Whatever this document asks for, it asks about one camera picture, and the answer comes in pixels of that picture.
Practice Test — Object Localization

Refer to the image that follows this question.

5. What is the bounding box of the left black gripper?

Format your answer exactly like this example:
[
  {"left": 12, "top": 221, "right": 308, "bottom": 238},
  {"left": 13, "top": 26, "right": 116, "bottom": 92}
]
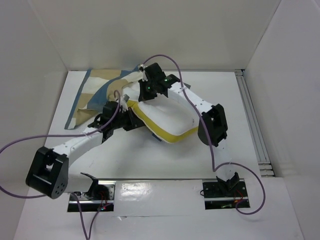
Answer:
[{"left": 111, "top": 107, "right": 145, "bottom": 132}]

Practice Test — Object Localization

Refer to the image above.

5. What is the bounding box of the white pillow yellow edge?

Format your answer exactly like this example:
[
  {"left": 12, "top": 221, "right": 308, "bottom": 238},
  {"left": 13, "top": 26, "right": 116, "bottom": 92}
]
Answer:
[{"left": 122, "top": 81, "right": 199, "bottom": 144}]

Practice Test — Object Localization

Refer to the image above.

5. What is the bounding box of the blue beige checked pillowcase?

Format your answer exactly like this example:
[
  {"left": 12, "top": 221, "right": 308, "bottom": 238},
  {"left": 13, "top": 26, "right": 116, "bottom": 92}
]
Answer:
[{"left": 64, "top": 68, "right": 143, "bottom": 130}]

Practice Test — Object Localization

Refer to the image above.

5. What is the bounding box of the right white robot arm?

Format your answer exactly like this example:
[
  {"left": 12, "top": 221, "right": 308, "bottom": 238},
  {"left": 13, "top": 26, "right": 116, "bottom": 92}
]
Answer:
[{"left": 138, "top": 73, "right": 240, "bottom": 196}]

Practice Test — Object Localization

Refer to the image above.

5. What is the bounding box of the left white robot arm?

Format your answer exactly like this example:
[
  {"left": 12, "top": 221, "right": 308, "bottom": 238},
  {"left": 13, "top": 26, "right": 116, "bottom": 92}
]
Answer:
[{"left": 25, "top": 101, "right": 145, "bottom": 200}]

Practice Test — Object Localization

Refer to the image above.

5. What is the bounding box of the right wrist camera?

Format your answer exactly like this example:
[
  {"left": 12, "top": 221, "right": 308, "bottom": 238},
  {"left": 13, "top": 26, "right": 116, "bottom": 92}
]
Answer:
[{"left": 144, "top": 62, "right": 166, "bottom": 81}]

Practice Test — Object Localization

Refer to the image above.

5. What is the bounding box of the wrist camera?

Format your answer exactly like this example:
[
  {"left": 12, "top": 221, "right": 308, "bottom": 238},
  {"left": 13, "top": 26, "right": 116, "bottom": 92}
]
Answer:
[
  {"left": 144, "top": 62, "right": 166, "bottom": 81},
  {"left": 120, "top": 94, "right": 130, "bottom": 112}
]

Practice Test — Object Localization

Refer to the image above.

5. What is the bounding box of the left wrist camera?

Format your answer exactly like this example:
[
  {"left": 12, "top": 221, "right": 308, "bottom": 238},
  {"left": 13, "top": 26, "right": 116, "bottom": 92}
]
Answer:
[{"left": 120, "top": 94, "right": 130, "bottom": 112}]

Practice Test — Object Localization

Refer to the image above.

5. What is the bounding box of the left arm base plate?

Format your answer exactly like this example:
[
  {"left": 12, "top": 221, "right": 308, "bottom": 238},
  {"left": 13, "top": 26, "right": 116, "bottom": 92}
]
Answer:
[{"left": 67, "top": 183, "right": 115, "bottom": 213}]

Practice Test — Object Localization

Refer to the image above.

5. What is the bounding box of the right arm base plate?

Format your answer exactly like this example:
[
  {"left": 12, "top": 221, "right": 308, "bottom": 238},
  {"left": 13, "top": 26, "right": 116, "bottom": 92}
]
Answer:
[{"left": 200, "top": 180, "right": 251, "bottom": 210}]

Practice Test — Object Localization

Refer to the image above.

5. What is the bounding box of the aluminium frame rail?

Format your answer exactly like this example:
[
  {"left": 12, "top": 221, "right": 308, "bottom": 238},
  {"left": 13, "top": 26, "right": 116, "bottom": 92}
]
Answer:
[{"left": 235, "top": 69, "right": 276, "bottom": 178}]

